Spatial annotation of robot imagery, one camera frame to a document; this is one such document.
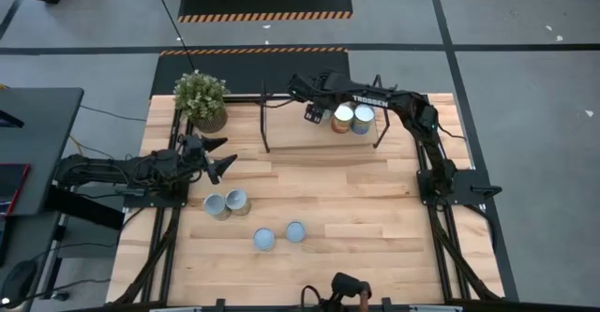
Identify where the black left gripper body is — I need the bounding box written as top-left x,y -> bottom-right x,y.
179,133 -> 222,186

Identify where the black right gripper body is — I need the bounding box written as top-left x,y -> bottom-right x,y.
286,71 -> 335,110

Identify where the corn label can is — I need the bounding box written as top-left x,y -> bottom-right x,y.
330,103 -> 356,135

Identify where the smiley face label can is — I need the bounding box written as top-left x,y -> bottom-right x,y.
224,188 -> 252,217

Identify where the tall tin can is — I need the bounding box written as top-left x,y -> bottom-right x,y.
203,193 -> 233,222

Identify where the cherries label can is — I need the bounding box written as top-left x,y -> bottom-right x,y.
351,103 -> 377,136

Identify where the short tin can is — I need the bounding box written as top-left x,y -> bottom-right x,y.
253,227 -> 277,252

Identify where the green plant in striped pot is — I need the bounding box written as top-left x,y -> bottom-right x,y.
172,69 -> 232,134

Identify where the short teal tuna can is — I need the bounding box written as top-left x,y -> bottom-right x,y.
285,220 -> 308,244

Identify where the black desk leg beam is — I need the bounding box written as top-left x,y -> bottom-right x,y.
44,184 -> 127,232

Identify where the grey desk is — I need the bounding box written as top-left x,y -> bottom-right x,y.
0,86 -> 85,217

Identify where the black device on stand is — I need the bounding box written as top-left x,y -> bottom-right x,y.
299,271 -> 374,312

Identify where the red-edged black tablet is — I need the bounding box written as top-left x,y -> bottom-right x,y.
0,162 -> 32,215

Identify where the black flat device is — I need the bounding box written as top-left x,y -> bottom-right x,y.
0,110 -> 25,129

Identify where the black computer mouse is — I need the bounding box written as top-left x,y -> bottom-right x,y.
0,259 -> 39,309

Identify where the wooden shelf with black frame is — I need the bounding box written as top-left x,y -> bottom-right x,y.
259,74 -> 399,155

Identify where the black aluminium rig frame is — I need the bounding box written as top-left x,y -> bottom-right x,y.
110,92 -> 507,312

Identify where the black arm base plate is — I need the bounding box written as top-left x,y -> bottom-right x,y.
416,169 -> 503,207
122,192 -> 188,209

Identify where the black floor cable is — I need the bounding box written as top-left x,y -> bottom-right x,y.
149,0 -> 198,73
78,104 -> 147,123

